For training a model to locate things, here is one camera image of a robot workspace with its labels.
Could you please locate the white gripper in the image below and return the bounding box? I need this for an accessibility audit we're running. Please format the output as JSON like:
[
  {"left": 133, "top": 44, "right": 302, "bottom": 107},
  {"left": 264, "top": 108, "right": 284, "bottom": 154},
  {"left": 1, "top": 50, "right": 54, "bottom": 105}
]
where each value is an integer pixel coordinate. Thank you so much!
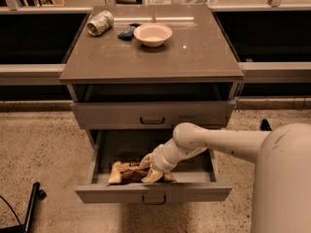
[{"left": 140, "top": 145, "right": 176, "bottom": 183}]

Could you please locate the brown chip bag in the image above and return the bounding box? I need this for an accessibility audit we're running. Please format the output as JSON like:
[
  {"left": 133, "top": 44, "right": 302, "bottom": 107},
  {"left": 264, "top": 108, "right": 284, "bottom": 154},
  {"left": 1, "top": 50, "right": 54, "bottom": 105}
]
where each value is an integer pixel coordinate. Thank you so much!
[{"left": 107, "top": 160, "right": 177, "bottom": 185}]

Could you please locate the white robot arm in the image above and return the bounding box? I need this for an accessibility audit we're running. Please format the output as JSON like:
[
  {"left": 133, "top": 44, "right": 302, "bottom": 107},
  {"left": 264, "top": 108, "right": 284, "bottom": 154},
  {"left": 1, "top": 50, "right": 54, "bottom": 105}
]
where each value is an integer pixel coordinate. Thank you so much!
[{"left": 140, "top": 122, "right": 311, "bottom": 233}]

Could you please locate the open grey middle drawer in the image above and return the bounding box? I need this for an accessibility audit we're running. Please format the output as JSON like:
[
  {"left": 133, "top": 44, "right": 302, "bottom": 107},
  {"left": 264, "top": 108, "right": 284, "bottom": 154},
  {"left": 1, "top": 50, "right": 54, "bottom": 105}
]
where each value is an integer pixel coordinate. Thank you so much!
[{"left": 75, "top": 129, "right": 231, "bottom": 205}]

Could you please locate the closed grey top drawer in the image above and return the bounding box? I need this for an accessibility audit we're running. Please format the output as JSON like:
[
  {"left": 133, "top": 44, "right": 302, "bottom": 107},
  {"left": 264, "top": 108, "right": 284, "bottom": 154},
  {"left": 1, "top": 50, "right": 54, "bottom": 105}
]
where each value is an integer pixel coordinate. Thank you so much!
[{"left": 71, "top": 101, "right": 234, "bottom": 129}]

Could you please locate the grey drawer cabinet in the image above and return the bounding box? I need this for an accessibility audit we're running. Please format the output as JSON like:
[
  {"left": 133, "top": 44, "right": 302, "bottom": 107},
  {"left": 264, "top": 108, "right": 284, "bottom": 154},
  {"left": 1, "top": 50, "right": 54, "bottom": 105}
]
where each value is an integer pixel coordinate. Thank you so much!
[{"left": 60, "top": 5, "right": 243, "bottom": 142}]

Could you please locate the black left base leg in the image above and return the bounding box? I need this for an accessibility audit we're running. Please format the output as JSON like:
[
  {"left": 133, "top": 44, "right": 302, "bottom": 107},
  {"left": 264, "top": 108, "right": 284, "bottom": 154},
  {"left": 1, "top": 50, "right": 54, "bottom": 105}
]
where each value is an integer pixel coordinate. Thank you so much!
[{"left": 0, "top": 182, "right": 47, "bottom": 233}]

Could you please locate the black base leg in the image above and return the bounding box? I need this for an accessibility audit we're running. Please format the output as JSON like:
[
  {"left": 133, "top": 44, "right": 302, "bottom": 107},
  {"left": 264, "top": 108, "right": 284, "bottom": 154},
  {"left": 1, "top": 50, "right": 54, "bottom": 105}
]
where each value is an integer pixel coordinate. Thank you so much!
[
  {"left": 0, "top": 182, "right": 47, "bottom": 233},
  {"left": 259, "top": 118, "right": 272, "bottom": 131}
]

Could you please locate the black right base leg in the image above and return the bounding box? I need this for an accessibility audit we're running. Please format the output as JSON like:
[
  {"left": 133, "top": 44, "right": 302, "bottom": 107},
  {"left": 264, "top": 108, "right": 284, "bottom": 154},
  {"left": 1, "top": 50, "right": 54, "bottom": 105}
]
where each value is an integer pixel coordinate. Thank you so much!
[{"left": 259, "top": 118, "right": 272, "bottom": 131}]

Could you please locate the white paper bowl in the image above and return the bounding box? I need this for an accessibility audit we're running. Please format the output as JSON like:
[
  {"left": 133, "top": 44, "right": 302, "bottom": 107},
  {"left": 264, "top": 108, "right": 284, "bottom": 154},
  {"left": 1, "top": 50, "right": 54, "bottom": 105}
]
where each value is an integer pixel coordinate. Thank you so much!
[{"left": 133, "top": 23, "right": 172, "bottom": 48}]

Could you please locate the dark blue snack packet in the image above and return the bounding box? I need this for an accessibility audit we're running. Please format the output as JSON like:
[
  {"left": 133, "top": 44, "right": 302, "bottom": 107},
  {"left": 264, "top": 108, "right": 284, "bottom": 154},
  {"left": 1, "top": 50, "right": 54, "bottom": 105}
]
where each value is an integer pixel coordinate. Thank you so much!
[{"left": 118, "top": 23, "right": 139, "bottom": 41}]

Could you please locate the green soda can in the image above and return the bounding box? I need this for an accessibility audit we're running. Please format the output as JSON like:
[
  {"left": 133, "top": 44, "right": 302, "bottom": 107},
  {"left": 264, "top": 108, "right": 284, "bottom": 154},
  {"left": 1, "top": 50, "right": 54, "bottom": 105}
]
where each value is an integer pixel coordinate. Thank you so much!
[{"left": 86, "top": 11, "right": 114, "bottom": 36}]

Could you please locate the grey metal railing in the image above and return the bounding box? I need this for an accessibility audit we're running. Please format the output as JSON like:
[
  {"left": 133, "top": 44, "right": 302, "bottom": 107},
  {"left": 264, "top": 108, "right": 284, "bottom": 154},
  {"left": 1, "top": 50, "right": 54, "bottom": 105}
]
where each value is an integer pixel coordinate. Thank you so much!
[{"left": 0, "top": 0, "right": 311, "bottom": 86}]

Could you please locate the black cable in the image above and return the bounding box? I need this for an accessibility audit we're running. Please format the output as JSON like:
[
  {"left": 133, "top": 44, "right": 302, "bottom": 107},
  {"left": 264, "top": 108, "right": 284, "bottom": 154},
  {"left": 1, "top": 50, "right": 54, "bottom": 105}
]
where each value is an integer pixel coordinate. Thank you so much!
[{"left": 0, "top": 194, "right": 23, "bottom": 226}]

